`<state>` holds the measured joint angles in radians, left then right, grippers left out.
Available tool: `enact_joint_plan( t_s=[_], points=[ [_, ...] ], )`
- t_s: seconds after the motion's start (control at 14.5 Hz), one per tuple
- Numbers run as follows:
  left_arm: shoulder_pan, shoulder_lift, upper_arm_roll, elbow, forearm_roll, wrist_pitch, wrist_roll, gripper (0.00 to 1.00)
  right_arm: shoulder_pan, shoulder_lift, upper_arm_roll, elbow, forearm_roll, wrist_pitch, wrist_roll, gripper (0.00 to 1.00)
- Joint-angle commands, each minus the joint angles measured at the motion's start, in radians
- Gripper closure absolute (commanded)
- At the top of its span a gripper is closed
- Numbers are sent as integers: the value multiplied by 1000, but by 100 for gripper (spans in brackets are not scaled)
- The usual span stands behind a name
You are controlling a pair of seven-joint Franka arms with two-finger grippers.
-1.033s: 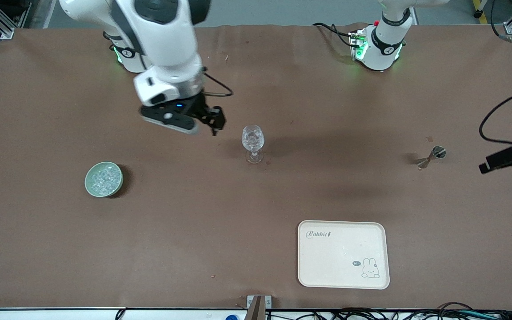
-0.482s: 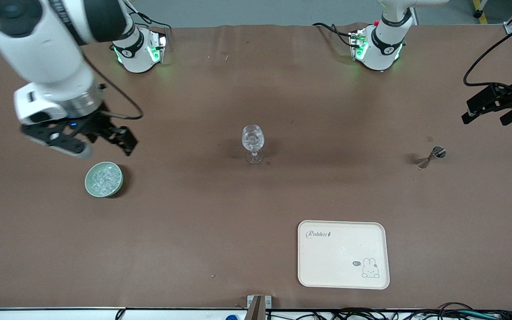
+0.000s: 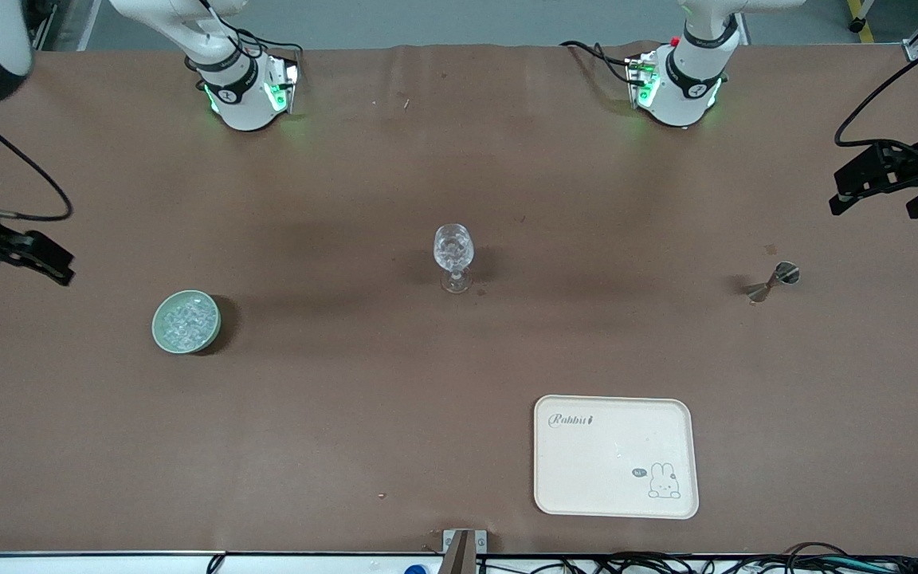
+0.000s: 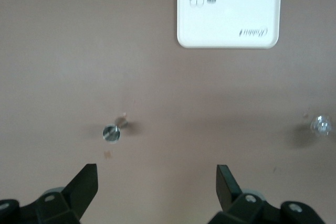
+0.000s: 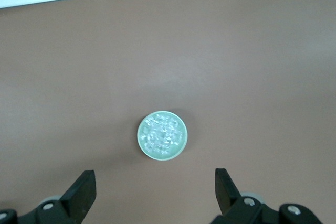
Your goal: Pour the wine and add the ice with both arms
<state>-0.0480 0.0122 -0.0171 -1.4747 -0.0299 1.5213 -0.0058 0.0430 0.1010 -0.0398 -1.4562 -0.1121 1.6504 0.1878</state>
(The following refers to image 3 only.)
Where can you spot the green ceramic bowl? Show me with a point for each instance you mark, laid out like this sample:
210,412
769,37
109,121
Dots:
156,325

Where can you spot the clear wine glass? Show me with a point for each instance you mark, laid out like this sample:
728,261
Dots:
453,247

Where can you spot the clear ice cube pile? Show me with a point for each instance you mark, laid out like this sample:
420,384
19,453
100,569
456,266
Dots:
186,320

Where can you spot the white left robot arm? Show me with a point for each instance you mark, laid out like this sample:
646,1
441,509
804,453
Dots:
686,88

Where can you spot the brown table mat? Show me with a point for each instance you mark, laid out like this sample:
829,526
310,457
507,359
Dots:
347,414

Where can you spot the cream rabbit print tray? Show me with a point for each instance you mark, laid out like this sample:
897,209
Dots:
610,454

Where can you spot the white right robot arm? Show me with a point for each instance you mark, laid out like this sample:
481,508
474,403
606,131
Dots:
240,104

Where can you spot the silver metal jigger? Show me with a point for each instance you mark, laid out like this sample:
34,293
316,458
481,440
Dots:
787,273

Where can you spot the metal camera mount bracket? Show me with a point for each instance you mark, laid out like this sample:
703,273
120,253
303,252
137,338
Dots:
459,550

